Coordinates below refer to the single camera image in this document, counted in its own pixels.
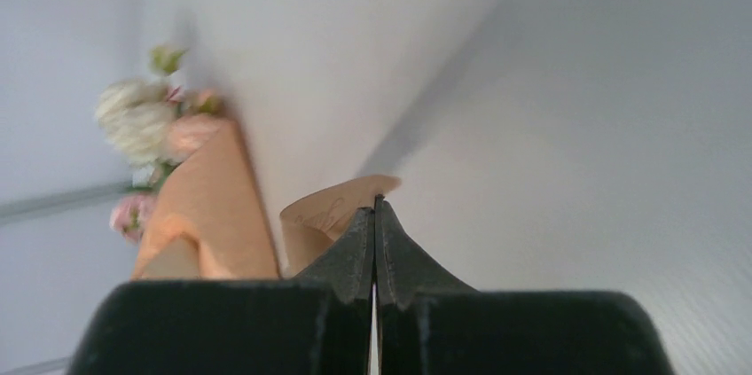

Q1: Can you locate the pink rose stem bunch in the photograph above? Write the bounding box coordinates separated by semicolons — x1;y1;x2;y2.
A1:
109;193;156;244

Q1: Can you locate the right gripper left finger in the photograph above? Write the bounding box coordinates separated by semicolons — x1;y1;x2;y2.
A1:
67;208;374;374

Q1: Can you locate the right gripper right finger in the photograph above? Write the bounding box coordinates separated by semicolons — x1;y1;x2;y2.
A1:
373;197;673;374

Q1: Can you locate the tan ribbon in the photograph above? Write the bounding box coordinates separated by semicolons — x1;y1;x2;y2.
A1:
279;175;402;277

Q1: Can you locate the beige wrapping paper sheet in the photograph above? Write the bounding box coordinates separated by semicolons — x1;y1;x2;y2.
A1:
131;120;280;280

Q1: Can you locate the white rose stem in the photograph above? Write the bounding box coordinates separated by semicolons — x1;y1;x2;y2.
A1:
94;44;188;168

